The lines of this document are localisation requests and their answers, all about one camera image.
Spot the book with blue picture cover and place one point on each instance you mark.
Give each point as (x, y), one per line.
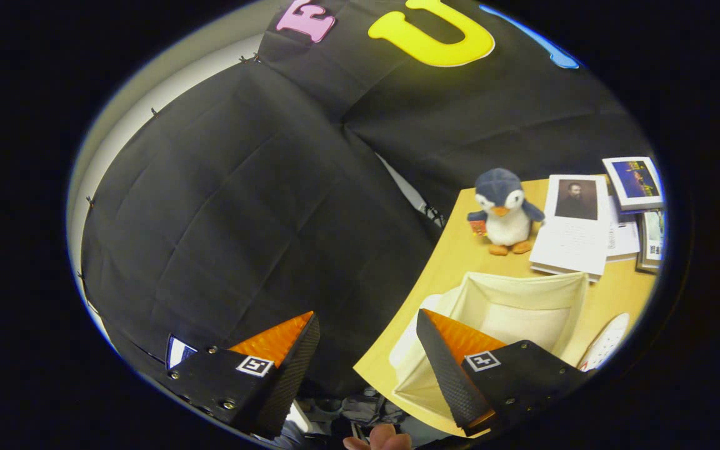
(635, 181)

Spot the white striped canvas shoe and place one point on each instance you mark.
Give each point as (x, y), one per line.
(607, 340)

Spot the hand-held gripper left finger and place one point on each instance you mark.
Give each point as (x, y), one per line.
(294, 375)

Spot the white book with portrait cover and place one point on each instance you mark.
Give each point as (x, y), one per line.
(569, 244)

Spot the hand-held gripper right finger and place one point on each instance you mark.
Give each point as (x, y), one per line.
(447, 375)

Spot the black backdrop cloth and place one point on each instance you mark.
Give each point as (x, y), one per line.
(260, 219)

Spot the blue penguin plush toy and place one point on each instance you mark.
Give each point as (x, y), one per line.
(507, 219)

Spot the book with pale teal cover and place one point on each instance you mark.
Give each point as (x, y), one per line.
(654, 237)

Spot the beige fabric storage box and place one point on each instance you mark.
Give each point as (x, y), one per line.
(516, 319)

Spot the plain white book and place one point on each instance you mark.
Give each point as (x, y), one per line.
(624, 240)

